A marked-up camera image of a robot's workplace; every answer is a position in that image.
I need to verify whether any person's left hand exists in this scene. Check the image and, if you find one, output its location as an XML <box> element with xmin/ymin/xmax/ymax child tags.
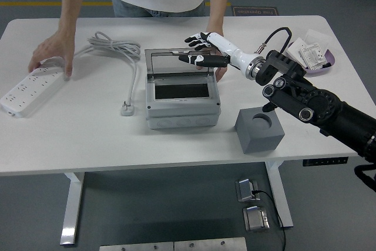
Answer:
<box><xmin>196</xmin><ymin>23</ymin><xmax>229</xmax><ymax>82</ymax></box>

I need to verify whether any person's right hand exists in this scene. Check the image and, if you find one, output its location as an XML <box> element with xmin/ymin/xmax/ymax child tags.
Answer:
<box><xmin>28</xmin><ymin>30</ymin><xmax>76</xmax><ymax>78</ymax></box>

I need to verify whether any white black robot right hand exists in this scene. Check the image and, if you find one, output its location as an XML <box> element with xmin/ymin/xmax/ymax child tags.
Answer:
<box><xmin>178</xmin><ymin>31</ymin><xmax>258</xmax><ymax>79</ymax></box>

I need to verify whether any white power strip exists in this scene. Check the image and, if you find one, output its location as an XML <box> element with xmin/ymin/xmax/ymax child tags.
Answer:
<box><xmin>0</xmin><ymin>59</ymin><xmax>67</xmax><ymax>119</ymax></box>

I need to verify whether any transparent hinged box lid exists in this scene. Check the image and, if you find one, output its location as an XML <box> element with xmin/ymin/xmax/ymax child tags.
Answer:
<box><xmin>144</xmin><ymin>48</ymin><xmax>217</xmax><ymax>81</ymax></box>

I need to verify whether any grey electrical enclosure box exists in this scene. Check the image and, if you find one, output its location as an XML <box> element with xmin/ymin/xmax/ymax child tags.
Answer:
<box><xmin>146</xmin><ymin>73</ymin><xmax>221</xmax><ymax>130</ymax></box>

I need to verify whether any white power cord with plug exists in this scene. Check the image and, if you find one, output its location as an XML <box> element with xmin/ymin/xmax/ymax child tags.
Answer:
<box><xmin>73</xmin><ymin>31</ymin><xmax>142</xmax><ymax>116</ymax></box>

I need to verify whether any dark floor sign with lettering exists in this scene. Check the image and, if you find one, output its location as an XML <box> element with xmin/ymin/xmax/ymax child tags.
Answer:
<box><xmin>231</xmin><ymin>6</ymin><xmax>279</xmax><ymax>16</ymax></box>

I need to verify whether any white printed socket panel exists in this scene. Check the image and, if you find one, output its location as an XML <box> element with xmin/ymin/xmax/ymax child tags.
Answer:
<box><xmin>298</xmin><ymin>43</ymin><xmax>329</xmax><ymax>71</ymax></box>

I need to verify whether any clear bag with white panel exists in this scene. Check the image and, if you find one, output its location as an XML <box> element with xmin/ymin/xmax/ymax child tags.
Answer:
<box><xmin>304</xmin><ymin>29</ymin><xmax>334</xmax><ymax>55</ymax></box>

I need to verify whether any purple plastic tray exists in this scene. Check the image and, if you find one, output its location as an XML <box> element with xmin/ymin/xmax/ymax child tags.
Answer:
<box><xmin>286</xmin><ymin>42</ymin><xmax>337</xmax><ymax>77</ymax></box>

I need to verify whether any grey block with round hole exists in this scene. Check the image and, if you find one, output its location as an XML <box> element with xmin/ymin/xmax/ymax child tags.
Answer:
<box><xmin>234</xmin><ymin>106</ymin><xmax>286</xmax><ymax>155</ymax></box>

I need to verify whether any silver floor socket with plug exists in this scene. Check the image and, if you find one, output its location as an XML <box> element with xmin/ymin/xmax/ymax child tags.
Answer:
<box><xmin>234</xmin><ymin>177</ymin><xmax>261</xmax><ymax>203</ymax></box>

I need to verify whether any black table control panel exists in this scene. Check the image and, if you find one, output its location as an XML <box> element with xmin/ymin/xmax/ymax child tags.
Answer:
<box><xmin>302</xmin><ymin>156</ymin><xmax>349</xmax><ymax>167</ymax></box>

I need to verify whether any white table leg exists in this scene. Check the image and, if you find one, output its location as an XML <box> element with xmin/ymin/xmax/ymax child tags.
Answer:
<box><xmin>60</xmin><ymin>171</ymin><xmax>86</xmax><ymax>246</ymax></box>
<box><xmin>264</xmin><ymin>161</ymin><xmax>294</xmax><ymax>228</ymax></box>

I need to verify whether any grey metal plate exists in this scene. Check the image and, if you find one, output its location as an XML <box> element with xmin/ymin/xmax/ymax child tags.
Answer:
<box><xmin>173</xmin><ymin>237</ymin><xmax>247</xmax><ymax>251</ymax></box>
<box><xmin>99</xmin><ymin>241</ymin><xmax>174</xmax><ymax>251</ymax></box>

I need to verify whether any black floor cable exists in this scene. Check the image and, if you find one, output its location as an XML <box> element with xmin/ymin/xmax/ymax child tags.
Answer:
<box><xmin>251</xmin><ymin>189</ymin><xmax>287</xmax><ymax>251</ymax></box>

